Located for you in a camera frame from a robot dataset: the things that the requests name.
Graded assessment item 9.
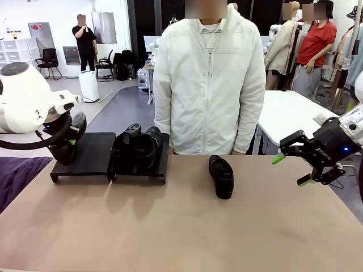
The grey wall panel red button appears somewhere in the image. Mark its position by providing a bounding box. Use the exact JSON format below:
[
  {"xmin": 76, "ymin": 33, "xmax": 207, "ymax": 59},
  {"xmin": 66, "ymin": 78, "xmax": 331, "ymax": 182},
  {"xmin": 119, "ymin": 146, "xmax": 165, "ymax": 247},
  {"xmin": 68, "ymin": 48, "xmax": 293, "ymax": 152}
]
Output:
[{"xmin": 27, "ymin": 22, "xmax": 55, "ymax": 49}]

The person's right forearm white sleeve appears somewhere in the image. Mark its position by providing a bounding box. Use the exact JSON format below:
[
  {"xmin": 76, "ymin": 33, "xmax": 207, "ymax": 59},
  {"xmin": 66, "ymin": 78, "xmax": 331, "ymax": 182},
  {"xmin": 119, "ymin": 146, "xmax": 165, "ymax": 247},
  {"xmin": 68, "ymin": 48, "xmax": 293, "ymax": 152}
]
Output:
[{"xmin": 154, "ymin": 104, "xmax": 176, "ymax": 150}]

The purple cloth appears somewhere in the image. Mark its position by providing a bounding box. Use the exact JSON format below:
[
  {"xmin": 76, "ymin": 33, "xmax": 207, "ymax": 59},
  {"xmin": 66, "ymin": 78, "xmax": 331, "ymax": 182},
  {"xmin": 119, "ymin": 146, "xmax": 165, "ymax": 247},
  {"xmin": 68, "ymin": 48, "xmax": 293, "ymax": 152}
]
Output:
[{"xmin": 0, "ymin": 156, "xmax": 54, "ymax": 214}]

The black hat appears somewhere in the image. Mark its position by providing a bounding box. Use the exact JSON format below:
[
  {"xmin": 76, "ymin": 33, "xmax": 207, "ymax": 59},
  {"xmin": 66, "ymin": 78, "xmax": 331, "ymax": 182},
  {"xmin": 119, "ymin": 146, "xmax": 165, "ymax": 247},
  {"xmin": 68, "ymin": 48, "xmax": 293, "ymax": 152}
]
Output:
[{"xmin": 346, "ymin": 5, "xmax": 363, "ymax": 20}]

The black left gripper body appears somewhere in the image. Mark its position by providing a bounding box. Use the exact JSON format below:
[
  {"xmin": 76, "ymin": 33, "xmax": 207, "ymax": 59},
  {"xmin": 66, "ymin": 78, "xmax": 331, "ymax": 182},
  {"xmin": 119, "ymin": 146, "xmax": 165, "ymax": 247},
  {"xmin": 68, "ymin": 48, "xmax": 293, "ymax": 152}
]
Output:
[{"xmin": 42, "ymin": 118, "xmax": 66, "ymax": 142}]

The metal wall cabinet door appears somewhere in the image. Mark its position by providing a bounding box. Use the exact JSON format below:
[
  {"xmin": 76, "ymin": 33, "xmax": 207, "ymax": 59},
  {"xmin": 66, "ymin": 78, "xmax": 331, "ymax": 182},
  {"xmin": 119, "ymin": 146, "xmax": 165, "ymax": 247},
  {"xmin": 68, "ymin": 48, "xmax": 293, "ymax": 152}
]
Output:
[{"xmin": 91, "ymin": 11, "xmax": 117, "ymax": 45}]

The mannequin in beige clothes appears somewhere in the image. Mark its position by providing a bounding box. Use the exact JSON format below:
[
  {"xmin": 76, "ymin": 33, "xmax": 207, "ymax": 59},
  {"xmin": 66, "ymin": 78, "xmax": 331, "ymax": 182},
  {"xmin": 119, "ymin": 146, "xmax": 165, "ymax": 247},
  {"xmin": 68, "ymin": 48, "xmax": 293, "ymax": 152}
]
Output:
[{"xmin": 333, "ymin": 27, "xmax": 355, "ymax": 111}]

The person in white jacket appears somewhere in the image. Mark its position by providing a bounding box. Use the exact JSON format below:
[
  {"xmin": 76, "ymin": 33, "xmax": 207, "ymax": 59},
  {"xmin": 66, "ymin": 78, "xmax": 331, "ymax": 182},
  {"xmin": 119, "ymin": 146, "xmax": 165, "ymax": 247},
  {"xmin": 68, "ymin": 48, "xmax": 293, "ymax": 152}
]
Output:
[{"xmin": 153, "ymin": 0, "xmax": 267, "ymax": 156}]

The white drawer cabinet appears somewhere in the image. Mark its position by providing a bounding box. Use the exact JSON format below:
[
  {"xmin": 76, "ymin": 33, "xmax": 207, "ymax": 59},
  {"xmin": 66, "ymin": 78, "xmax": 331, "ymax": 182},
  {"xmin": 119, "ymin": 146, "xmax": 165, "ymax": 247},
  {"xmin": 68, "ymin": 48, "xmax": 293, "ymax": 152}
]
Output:
[{"xmin": 0, "ymin": 38, "xmax": 39, "ymax": 67}]

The slim person in black clothes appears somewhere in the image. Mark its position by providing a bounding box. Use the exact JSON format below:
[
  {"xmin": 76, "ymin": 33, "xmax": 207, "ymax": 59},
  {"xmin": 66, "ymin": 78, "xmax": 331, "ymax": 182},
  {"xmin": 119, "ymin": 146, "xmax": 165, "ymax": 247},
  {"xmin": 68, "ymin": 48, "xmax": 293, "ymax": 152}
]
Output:
[{"xmin": 72, "ymin": 14, "xmax": 99, "ymax": 71}]

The white air purifier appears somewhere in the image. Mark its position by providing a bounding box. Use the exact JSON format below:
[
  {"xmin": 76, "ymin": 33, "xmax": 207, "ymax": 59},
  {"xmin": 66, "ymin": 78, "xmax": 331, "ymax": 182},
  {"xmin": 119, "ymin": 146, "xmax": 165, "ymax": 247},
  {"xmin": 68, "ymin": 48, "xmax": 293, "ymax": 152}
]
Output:
[{"xmin": 78, "ymin": 70, "xmax": 100, "ymax": 103}]

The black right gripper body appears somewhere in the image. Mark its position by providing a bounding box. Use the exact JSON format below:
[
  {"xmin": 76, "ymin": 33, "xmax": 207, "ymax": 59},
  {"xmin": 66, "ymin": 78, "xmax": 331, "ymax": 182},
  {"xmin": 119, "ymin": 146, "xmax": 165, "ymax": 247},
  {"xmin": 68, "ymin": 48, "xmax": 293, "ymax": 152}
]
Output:
[{"xmin": 306, "ymin": 117, "xmax": 355, "ymax": 168}]

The silver garment rack pole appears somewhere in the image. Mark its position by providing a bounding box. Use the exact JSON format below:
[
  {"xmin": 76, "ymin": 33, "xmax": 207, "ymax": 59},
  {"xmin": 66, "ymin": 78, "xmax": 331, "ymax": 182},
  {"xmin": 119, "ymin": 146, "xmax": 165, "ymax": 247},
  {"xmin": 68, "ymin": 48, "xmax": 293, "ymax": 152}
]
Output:
[{"xmin": 350, "ymin": 0, "xmax": 360, "ymax": 57}]

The black bags pile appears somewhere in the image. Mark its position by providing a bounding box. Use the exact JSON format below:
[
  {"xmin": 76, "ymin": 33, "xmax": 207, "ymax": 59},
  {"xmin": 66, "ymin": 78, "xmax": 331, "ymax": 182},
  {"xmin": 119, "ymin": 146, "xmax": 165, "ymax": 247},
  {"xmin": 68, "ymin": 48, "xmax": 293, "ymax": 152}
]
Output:
[{"xmin": 112, "ymin": 49, "xmax": 134, "ymax": 82}]

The black office chair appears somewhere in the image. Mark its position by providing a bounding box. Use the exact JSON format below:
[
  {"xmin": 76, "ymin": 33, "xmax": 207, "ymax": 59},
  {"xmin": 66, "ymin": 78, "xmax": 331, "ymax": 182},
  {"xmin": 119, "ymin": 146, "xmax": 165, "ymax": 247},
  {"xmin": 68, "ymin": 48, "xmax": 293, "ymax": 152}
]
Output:
[
  {"xmin": 35, "ymin": 48, "xmax": 63, "ymax": 81},
  {"xmin": 95, "ymin": 49, "xmax": 116, "ymax": 83}
]

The grey metal wall panel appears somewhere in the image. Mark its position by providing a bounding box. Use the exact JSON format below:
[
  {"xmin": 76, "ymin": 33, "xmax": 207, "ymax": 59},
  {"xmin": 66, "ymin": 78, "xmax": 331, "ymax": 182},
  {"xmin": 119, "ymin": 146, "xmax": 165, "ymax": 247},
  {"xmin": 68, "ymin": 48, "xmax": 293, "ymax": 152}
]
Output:
[{"xmin": 62, "ymin": 46, "xmax": 76, "ymax": 66}]

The lit computer tower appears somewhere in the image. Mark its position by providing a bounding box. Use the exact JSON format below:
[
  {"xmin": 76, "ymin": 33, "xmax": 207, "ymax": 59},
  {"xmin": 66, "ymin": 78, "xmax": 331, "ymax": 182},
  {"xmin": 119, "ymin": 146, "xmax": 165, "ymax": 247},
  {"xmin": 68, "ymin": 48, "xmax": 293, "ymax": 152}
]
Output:
[{"xmin": 137, "ymin": 69, "xmax": 150, "ymax": 91}]

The person's left forearm white sleeve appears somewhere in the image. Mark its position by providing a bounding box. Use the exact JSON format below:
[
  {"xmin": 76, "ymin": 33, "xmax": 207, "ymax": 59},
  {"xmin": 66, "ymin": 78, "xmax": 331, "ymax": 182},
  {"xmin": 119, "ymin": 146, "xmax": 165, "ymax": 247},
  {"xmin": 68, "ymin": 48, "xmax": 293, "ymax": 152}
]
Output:
[{"xmin": 234, "ymin": 104, "xmax": 264, "ymax": 151}]

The light blue garment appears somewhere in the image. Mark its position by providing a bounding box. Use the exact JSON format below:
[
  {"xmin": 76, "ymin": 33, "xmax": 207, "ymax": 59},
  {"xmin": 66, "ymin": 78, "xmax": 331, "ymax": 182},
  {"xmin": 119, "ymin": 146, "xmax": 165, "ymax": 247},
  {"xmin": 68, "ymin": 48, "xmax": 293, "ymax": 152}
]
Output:
[{"xmin": 347, "ymin": 42, "xmax": 363, "ymax": 86}]

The white desk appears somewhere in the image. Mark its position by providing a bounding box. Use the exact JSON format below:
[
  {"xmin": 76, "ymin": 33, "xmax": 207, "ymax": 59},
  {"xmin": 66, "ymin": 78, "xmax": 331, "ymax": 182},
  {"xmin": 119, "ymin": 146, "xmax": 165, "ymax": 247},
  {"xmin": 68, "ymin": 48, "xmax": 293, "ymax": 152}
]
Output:
[{"xmin": 256, "ymin": 90, "xmax": 341, "ymax": 159}]

